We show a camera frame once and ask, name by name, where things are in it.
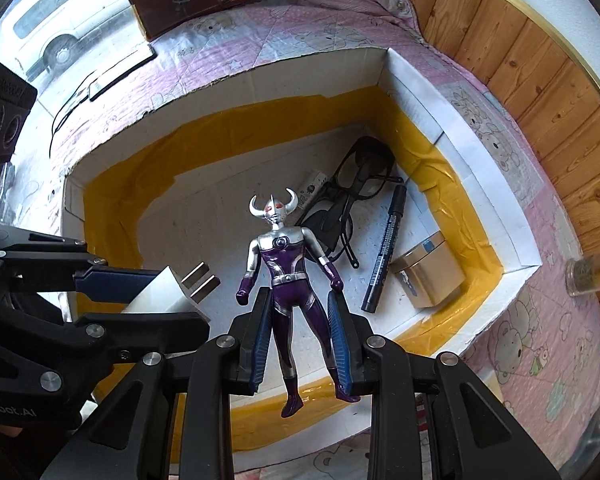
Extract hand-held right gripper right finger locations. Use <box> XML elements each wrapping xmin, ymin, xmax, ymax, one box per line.
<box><xmin>327</xmin><ymin>285</ymin><xmax>563</xmax><ymax>480</ymax></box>

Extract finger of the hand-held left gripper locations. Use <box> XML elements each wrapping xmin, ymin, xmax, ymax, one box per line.
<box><xmin>40</xmin><ymin>311</ymin><xmax>212</xmax><ymax>392</ymax></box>
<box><xmin>0</xmin><ymin>227</ymin><xmax>164</xmax><ymax>307</ymax></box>

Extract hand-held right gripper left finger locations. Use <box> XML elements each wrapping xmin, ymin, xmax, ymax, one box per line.
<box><xmin>40</xmin><ymin>287</ymin><xmax>276</xmax><ymax>480</ymax></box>

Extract white power plug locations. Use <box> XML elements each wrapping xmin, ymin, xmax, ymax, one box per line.
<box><xmin>120</xmin><ymin>262</ymin><xmax>221</xmax><ymax>321</ymax></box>

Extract purple silver action figure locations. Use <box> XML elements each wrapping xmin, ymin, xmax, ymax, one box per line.
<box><xmin>235</xmin><ymin>187</ymin><xmax>361</xmax><ymax>418</ymax></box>

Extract gold metal tin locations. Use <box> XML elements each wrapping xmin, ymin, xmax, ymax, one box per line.
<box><xmin>391</xmin><ymin>231</ymin><xmax>467</xmax><ymax>308</ymax></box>

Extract white cardboard box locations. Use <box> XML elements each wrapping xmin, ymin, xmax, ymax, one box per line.
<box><xmin>62</xmin><ymin>47</ymin><xmax>543</xmax><ymax>461</ymax></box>

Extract black sunglasses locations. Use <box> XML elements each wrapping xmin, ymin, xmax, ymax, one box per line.
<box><xmin>300</xmin><ymin>135</ymin><xmax>406</xmax><ymax>268</ymax></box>

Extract black marker pen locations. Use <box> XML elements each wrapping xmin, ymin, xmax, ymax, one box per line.
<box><xmin>361</xmin><ymin>185</ymin><xmax>407</xmax><ymax>313</ymax></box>

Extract white van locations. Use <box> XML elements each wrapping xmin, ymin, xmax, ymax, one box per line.
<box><xmin>12</xmin><ymin>0</ymin><xmax>136</xmax><ymax>77</ymax></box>

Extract small white tube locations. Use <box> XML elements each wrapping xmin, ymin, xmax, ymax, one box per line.
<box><xmin>292</xmin><ymin>170</ymin><xmax>329</xmax><ymax>213</ymax></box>

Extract pink printed blanket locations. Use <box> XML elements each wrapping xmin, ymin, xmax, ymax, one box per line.
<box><xmin>10</xmin><ymin>2</ymin><xmax>600</xmax><ymax>480</ymax></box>

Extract glass jar with silver lid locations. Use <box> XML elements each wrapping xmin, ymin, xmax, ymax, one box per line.
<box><xmin>565</xmin><ymin>252</ymin><xmax>600</xmax><ymax>298</ymax></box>

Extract black cable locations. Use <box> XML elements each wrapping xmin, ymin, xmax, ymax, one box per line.
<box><xmin>47</xmin><ymin>72</ymin><xmax>101</xmax><ymax>161</ymax></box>

